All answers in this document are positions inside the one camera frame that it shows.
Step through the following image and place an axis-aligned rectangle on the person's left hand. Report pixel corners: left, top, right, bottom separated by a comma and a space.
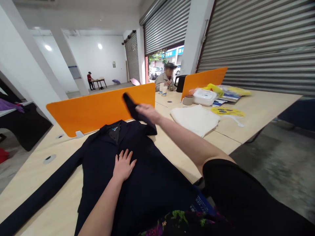
113, 148, 137, 183

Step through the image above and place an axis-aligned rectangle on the person's right hand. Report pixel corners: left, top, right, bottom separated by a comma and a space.
136, 103, 162, 125

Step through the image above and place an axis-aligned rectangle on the dark navy suit jacket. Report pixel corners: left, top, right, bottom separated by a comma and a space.
0, 92, 200, 236

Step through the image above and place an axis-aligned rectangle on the white car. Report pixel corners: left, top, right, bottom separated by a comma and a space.
149, 66, 164, 81

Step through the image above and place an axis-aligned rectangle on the long orange desk divider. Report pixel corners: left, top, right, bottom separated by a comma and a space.
46, 82, 156, 138

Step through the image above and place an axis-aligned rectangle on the black electric kettle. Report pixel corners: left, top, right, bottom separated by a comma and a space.
174, 74, 189, 93

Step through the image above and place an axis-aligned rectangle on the small wooden table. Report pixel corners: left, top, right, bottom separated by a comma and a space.
91, 78, 108, 90

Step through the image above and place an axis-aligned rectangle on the narrow grey roller shutter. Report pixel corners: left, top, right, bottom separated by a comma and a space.
125, 30, 140, 81

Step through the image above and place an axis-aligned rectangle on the white folded cloth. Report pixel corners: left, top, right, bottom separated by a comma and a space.
170, 104, 221, 138

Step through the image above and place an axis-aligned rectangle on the white wet wipes pack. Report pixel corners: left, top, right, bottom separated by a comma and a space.
192, 88, 218, 107

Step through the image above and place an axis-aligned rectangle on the short orange desk divider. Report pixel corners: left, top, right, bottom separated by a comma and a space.
181, 67, 228, 102

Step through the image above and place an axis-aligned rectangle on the blue framed notice board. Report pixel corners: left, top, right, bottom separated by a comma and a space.
68, 66, 82, 80

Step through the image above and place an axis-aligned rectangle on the half open grey roller shutter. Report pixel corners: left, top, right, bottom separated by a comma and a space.
143, 0, 192, 57

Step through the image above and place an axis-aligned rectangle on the yellow round hand fan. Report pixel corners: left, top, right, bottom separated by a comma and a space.
211, 106, 246, 128

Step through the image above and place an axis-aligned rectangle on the clear bag with blue booklets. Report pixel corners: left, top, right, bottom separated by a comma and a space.
212, 84, 252, 108

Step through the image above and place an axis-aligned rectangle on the blue printed bag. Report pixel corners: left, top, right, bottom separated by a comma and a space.
189, 191, 216, 217

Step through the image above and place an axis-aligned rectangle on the black desk with purple cloth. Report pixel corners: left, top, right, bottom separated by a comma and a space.
0, 98, 53, 152

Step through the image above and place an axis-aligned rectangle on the large grey roller shutter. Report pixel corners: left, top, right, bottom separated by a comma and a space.
197, 0, 315, 97

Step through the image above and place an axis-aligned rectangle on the person's body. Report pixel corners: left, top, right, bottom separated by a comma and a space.
137, 158, 315, 236

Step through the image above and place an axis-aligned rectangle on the red cloth bundle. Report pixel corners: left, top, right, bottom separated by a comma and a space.
0, 147, 11, 164

